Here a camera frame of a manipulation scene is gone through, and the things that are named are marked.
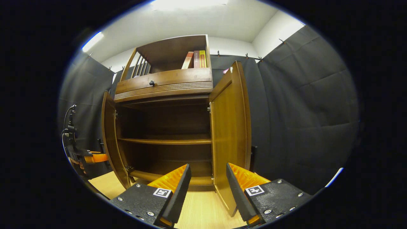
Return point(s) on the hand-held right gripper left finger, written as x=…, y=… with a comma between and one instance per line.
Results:
x=181, y=194

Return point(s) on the black backdrop cloth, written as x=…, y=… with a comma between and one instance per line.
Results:
x=302, y=111

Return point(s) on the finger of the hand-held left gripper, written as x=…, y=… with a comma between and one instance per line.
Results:
x=98, y=158

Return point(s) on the metal door hinge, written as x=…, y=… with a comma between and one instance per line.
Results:
x=115, y=114
x=129, y=168
x=209, y=108

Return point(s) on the large ceiling light panel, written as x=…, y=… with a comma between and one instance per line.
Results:
x=187, y=3

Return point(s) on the small ceiling light strip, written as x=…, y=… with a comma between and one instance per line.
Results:
x=93, y=41

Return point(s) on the maroon book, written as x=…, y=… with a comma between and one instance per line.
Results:
x=196, y=59

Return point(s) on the wooden double-door shoe cabinet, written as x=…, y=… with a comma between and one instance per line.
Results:
x=171, y=51

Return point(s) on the wooden drawer with black knob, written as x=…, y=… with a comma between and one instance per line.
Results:
x=178, y=79

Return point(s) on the yellow book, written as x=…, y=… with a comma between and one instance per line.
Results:
x=203, y=59

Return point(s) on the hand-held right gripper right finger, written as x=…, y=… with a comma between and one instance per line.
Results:
x=238, y=194

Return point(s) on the wooden inner shelf board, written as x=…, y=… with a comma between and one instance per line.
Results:
x=165, y=141

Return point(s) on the wooden cabinet door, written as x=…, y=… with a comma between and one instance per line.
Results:
x=109, y=136
x=229, y=133

